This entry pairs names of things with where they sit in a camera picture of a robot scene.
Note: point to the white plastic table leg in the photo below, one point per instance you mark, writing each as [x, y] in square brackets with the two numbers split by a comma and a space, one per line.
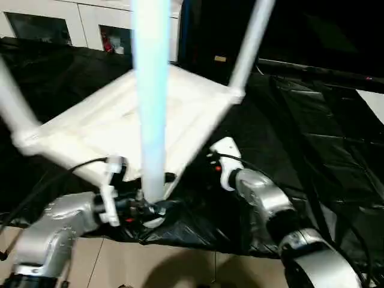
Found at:
[15, 102]
[153, 90]
[252, 45]

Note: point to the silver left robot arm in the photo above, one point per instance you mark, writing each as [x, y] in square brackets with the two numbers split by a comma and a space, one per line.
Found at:
[60, 216]

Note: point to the black work mat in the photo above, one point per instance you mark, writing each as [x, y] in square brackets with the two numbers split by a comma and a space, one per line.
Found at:
[270, 135]

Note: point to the small tan label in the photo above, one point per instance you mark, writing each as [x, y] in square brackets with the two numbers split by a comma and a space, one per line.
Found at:
[220, 58]

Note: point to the blue vertical panel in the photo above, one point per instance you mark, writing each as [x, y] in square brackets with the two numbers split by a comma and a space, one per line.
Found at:
[184, 30]

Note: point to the small white jar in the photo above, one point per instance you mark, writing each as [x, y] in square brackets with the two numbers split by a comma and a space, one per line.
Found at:
[119, 49]

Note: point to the black folding chair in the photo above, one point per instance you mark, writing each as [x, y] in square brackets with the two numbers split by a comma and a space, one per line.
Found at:
[3, 254]

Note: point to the small red bottle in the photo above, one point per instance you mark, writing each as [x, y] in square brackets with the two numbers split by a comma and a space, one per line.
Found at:
[105, 43]

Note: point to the white flat board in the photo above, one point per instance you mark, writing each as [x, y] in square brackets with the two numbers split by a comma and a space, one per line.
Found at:
[375, 105]

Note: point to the white glass-door cabinet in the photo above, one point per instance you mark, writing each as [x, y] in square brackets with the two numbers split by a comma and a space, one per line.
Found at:
[90, 15]

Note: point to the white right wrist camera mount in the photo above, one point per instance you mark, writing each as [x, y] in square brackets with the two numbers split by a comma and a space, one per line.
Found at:
[229, 162]

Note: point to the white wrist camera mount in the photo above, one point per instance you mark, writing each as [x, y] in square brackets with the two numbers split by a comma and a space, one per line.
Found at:
[229, 162]
[109, 192]

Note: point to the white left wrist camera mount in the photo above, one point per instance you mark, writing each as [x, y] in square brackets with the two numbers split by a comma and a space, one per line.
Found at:
[109, 192]

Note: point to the black metal rail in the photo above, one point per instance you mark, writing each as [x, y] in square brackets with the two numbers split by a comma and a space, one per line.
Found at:
[330, 73]

